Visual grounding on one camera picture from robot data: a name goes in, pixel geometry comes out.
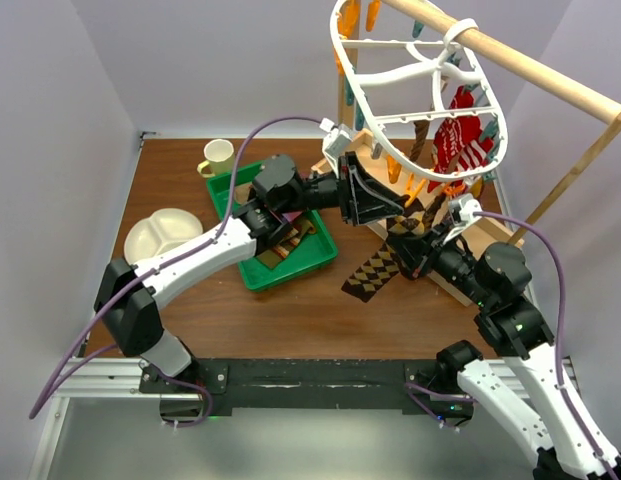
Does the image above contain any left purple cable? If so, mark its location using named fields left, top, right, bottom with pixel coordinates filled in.
left=28, top=116, right=326, bottom=420

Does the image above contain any wooden hanger stand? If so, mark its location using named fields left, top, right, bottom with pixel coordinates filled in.
left=324, top=1, right=621, bottom=304

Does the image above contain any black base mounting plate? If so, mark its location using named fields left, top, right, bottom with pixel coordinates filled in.
left=139, top=358, right=474, bottom=422

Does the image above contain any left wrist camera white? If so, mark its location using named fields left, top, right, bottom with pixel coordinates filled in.
left=319, top=118, right=355, bottom=171

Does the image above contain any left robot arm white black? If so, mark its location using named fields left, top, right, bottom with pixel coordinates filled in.
left=95, top=152, right=405, bottom=392

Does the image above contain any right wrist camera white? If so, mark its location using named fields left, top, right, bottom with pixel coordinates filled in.
left=443, top=194, right=483, bottom=244

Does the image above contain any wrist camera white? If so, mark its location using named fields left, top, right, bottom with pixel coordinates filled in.
left=319, top=118, right=355, bottom=171
left=443, top=194, right=483, bottom=244

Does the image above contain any orange plastic clothes peg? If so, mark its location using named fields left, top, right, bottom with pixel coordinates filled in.
left=404, top=174, right=427, bottom=208

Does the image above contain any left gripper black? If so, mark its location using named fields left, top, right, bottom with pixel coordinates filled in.
left=279, top=152, right=403, bottom=227

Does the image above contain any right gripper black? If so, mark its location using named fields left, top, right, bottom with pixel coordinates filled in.
left=386, top=217, right=492, bottom=306

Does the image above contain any aluminium frame rail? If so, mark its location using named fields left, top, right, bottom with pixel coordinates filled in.
left=28, top=358, right=199, bottom=479

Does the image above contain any green plastic tray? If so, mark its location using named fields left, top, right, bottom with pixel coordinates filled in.
left=206, top=162, right=338, bottom=292

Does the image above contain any white round clip hanger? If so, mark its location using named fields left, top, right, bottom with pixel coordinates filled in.
left=329, top=1, right=508, bottom=183

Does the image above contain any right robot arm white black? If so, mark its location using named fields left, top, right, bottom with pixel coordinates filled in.
left=389, top=233, right=621, bottom=479

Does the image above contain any brown striped sock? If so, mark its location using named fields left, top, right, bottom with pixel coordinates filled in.
left=409, top=119, right=430, bottom=163

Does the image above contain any cream yellow mug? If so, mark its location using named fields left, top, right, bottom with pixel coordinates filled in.
left=197, top=139, right=235, bottom=178

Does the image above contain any cream divided plate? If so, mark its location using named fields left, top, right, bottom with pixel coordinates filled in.
left=123, top=208, right=203, bottom=264

